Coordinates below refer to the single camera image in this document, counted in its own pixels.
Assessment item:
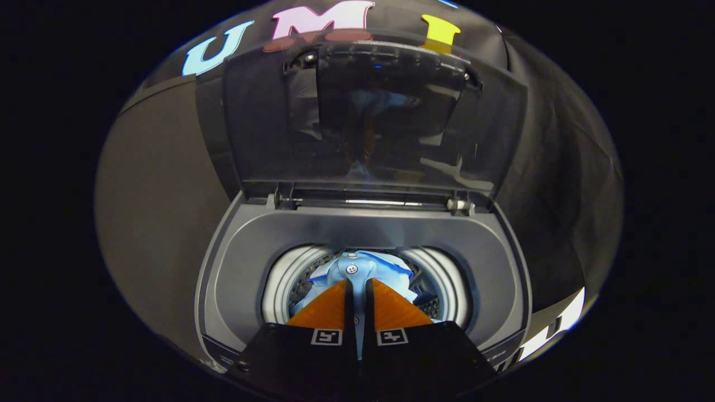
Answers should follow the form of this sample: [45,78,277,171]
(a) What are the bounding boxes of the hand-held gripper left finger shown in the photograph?
[232,279,361,402]

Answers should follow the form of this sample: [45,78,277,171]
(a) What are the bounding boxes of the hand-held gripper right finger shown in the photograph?
[362,277,498,402]

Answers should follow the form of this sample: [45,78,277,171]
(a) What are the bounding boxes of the light blue polo shirt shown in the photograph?
[290,250,440,361]

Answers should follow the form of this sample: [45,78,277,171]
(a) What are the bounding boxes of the grey washing machine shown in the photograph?
[194,190,532,375]

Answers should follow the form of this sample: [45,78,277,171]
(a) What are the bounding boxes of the dark washing machine lid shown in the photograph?
[222,40,528,204]

